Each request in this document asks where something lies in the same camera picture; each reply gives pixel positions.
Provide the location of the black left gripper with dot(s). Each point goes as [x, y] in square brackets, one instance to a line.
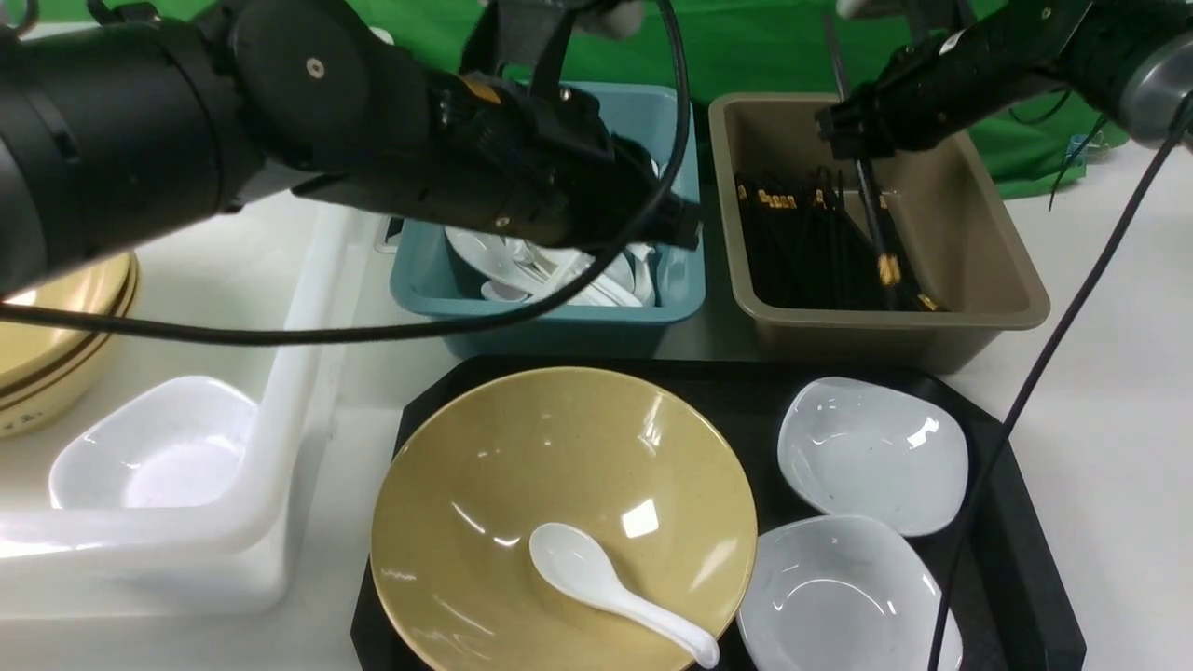
[491, 157]

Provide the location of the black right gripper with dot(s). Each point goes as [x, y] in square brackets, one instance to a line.
[945, 84]

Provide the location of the black chopstick gold band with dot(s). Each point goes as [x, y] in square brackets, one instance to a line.
[887, 265]

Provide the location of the white square dish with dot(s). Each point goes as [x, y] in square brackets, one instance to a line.
[847, 446]
[838, 592]

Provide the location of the white soup spoon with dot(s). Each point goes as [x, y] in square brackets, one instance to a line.
[577, 566]

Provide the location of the yellow noodle bowl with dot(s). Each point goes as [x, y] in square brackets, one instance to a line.
[634, 466]

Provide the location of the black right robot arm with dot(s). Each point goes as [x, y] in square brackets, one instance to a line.
[1128, 60]

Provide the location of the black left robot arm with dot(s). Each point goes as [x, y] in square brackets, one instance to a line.
[132, 129]

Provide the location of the stacked yellow bowl top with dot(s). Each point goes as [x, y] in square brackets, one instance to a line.
[65, 298]

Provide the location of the stacked yellow bowl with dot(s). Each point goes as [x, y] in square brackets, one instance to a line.
[65, 298]
[44, 375]

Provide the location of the stacked yellow bowl bottom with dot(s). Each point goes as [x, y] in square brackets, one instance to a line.
[44, 375]

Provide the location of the pile of white spoons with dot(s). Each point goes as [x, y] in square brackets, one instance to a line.
[516, 272]

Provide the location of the brown plastic bin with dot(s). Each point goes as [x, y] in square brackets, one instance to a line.
[961, 243]

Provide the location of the teal plastic bin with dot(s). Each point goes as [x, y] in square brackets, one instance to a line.
[429, 280]

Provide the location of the blue binder clip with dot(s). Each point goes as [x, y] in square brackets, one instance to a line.
[1086, 148]

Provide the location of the pile of black chopsticks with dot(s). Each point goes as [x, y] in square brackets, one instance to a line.
[805, 250]

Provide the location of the green backdrop cloth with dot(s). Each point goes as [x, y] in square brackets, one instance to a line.
[730, 46]

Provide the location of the large white plastic tub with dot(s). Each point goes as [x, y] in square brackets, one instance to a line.
[279, 263]

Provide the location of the white dish in tub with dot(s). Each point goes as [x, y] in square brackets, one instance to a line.
[180, 444]

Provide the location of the black serving tray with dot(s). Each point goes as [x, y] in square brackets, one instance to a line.
[1008, 597]

